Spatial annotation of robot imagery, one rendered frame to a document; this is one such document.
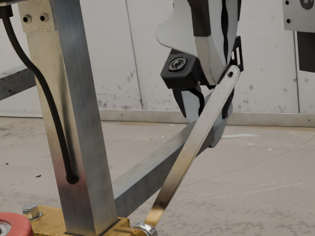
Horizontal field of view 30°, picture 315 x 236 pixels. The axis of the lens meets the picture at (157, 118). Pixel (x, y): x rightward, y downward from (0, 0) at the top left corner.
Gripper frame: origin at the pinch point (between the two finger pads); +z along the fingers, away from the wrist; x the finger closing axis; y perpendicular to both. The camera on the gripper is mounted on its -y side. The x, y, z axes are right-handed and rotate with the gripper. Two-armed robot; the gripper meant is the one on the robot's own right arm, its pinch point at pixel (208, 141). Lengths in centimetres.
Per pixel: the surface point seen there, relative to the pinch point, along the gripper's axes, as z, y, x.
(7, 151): 83, 167, 221
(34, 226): -4.4, -34.7, 1.7
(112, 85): 59, 226, 180
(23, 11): -24.9, -35.2, -2.9
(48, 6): -25.1, -35.2, -5.5
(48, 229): -4.4, -34.8, 0.0
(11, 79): -12.6, -12.2, 23.5
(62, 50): -21.5, -34.8, -5.8
